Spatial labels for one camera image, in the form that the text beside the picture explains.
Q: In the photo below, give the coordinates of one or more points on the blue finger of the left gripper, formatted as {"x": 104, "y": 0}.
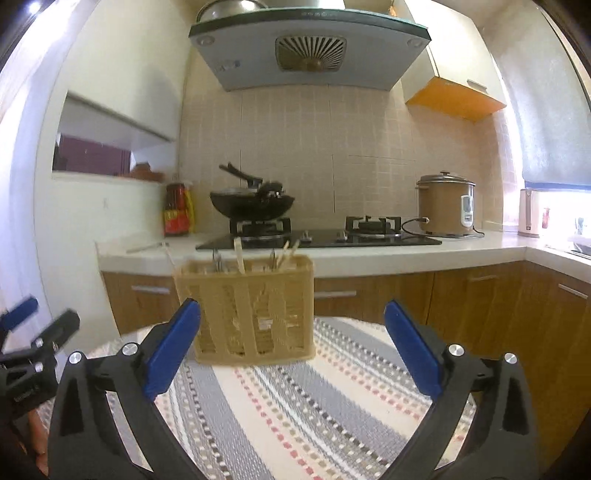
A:
{"x": 46, "y": 344}
{"x": 12, "y": 318}

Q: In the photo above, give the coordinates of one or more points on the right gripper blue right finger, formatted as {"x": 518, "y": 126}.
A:
{"x": 422, "y": 363}

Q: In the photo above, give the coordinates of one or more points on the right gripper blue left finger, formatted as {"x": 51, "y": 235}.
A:
{"x": 166, "y": 346}

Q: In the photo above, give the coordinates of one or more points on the wooden chopstick short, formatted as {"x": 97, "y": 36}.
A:
{"x": 283, "y": 253}

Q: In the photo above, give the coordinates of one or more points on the person's left hand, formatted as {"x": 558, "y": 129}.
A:
{"x": 39, "y": 441}

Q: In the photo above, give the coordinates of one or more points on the striped woven table mat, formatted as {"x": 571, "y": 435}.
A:
{"x": 345, "y": 414}

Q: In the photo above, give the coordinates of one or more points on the beige plastic utensil basket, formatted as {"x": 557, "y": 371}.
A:
{"x": 257, "y": 316}

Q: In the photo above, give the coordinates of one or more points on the wooden base cabinets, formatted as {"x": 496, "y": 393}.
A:
{"x": 539, "y": 314}

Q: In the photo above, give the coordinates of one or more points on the red sauce bottle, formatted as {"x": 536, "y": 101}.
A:
{"x": 175, "y": 216}

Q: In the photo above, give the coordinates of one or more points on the black gas stove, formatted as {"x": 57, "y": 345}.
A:
{"x": 358, "y": 232}

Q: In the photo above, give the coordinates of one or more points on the brown rice cooker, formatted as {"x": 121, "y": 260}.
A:
{"x": 447, "y": 200}

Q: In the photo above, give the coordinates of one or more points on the yellow bottle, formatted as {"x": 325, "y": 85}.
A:
{"x": 189, "y": 208}

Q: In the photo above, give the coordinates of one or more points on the white kettle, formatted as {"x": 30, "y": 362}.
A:
{"x": 530, "y": 214}

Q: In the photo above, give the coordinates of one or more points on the black wok with lid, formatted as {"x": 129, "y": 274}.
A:
{"x": 259, "y": 201}

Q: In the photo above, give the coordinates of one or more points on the window roller blind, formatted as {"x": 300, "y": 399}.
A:
{"x": 551, "y": 107}

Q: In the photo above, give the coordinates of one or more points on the grey range hood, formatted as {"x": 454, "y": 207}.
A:
{"x": 308, "y": 44}

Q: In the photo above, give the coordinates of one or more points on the white orange wall cabinet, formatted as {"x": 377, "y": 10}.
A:
{"x": 455, "y": 74}

